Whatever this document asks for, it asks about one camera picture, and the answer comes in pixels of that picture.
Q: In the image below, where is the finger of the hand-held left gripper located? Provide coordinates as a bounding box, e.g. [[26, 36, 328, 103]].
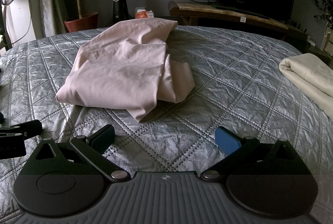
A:
[[0, 120, 42, 140]]

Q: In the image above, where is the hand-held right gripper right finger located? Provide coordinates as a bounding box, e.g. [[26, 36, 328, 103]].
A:
[[200, 126, 307, 183]]

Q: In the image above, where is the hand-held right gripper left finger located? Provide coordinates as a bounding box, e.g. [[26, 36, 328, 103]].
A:
[[26, 124, 130, 183]]

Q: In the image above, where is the pink garment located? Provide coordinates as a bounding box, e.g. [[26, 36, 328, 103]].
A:
[[55, 19, 195, 122]]

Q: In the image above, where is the grey quilted bedspread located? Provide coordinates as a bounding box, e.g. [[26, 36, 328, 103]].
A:
[[0, 25, 333, 224]]

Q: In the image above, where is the beige folded garment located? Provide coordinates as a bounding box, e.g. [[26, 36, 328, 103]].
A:
[[279, 53, 333, 119]]

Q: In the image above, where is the orange box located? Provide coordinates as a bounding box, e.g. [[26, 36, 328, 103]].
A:
[[135, 7, 154, 19]]

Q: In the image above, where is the dark low table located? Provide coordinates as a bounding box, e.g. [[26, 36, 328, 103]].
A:
[[100, 16, 188, 30]]

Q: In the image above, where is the wooden television stand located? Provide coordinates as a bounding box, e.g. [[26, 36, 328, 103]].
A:
[[168, 1, 309, 54]]

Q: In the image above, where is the white chair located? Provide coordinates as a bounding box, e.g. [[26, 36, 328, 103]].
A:
[[321, 29, 333, 51]]

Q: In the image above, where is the leafy plant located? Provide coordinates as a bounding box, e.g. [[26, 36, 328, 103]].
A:
[[311, 0, 333, 29]]

